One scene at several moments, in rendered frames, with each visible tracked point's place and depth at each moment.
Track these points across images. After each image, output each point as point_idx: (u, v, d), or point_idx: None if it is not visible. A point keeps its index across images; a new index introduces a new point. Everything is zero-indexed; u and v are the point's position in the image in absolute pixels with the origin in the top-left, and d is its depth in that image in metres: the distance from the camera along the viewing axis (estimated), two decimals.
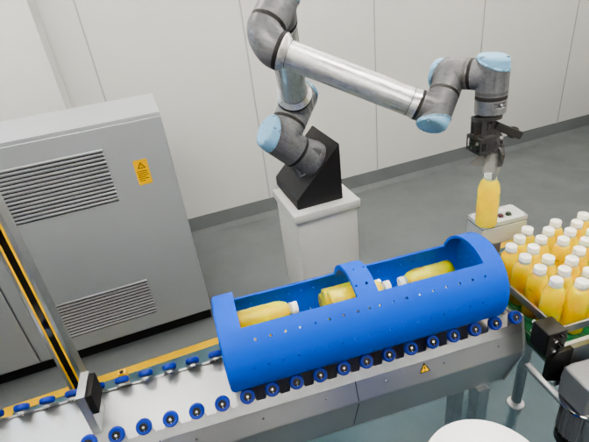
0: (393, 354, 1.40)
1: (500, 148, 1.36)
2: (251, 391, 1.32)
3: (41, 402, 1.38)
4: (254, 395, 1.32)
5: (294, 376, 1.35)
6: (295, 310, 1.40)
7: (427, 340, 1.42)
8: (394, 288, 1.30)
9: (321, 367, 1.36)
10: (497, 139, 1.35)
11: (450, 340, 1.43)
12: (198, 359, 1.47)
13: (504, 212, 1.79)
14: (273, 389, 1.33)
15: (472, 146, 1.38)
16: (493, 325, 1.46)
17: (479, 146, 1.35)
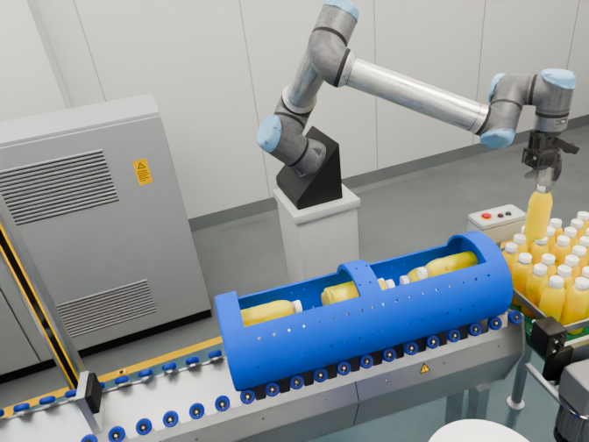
0: (393, 356, 1.40)
1: (557, 163, 1.38)
2: (253, 394, 1.32)
3: (41, 402, 1.38)
4: (253, 399, 1.32)
5: (297, 376, 1.35)
6: (299, 309, 1.40)
7: (428, 338, 1.42)
8: (398, 288, 1.30)
9: (323, 368, 1.36)
10: (555, 154, 1.37)
11: (449, 338, 1.43)
12: (198, 359, 1.47)
13: (504, 212, 1.79)
14: (273, 390, 1.33)
15: (529, 160, 1.41)
16: (493, 324, 1.46)
17: (536, 160, 1.38)
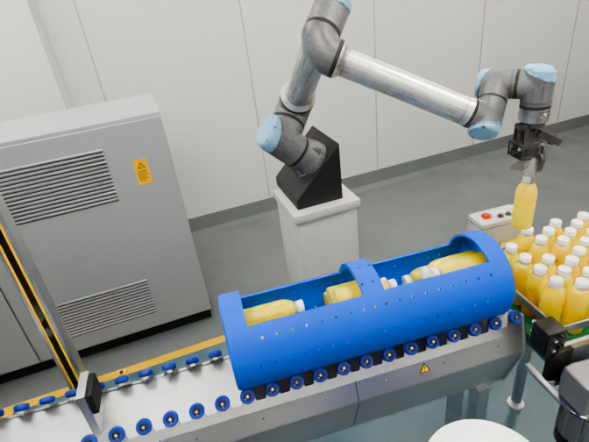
0: (392, 357, 1.40)
1: (542, 154, 1.44)
2: (253, 396, 1.32)
3: (41, 402, 1.38)
4: (251, 401, 1.32)
5: (299, 376, 1.35)
6: (301, 308, 1.40)
7: (429, 336, 1.42)
8: (400, 287, 1.30)
9: (325, 370, 1.36)
10: (538, 146, 1.43)
11: (448, 335, 1.43)
12: (198, 359, 1.47)
13: (504, 212, 1.79)
14: (273, 390, 1.33)
15: (514, 151, 1.47)
16: (493, 323, 1.46)
17: (521, 152, 1.44)
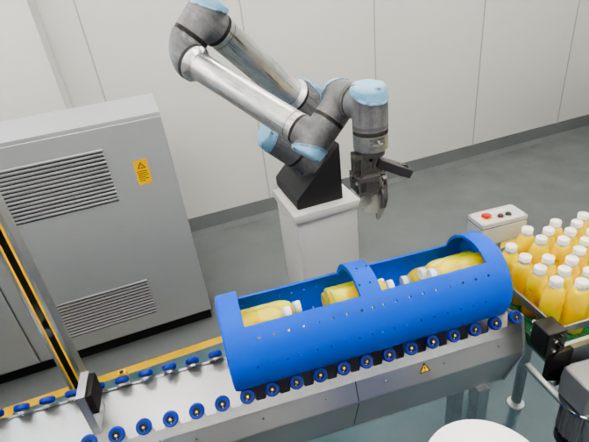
0: (393, 356, 1.40)
1: (383, 190, 1.19)
2: (253, 394, 1.32)
3: (41, 402, 1.38)
4: (253, 399, 1.32)
5: (297, 376, 1.35)
6: (299, 309, 1.40)
7: (428, 338, 1.42)
8: (398, 288, 1.30)
9: (323, 368, 1.36)
10: (379, 179, 1.18)
11: (449, 338, 1.43)
12: (198, 359, 1.47)
13: (504, 212, 1.79)
14: (273, 390, 1.33)
15: (354, 184, 1.21)
16: (493, 324, 1.46)
17: (358, 187, 1.19)
